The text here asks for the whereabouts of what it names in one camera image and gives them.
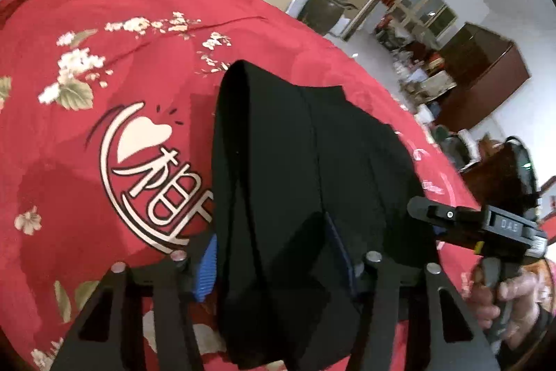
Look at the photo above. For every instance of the red floral bed blanket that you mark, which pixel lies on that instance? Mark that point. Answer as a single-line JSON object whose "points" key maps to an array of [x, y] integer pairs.
{"points": [[107, 117]]}

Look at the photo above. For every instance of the dark ceramic jar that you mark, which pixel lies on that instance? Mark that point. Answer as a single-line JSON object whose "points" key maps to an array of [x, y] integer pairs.
{"points": [[322, 15]]}

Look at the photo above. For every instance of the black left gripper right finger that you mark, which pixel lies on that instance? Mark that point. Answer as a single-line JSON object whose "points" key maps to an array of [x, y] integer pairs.
{"points": [[399, 280]]}

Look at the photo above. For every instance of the black pants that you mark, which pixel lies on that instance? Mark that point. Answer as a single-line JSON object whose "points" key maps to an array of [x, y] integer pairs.
{"points": [[305, 184]]}

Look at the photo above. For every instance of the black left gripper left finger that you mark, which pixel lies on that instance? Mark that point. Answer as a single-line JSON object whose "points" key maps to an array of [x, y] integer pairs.
{"points": [[108, 333]]}

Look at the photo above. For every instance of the person's right hand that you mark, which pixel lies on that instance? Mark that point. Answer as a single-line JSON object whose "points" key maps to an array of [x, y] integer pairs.
{"points": [[526, 292]]}

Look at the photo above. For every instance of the dark brown wooden cabinet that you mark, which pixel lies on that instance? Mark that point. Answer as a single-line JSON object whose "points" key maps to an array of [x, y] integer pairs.
{"points": [[486, 68]]}

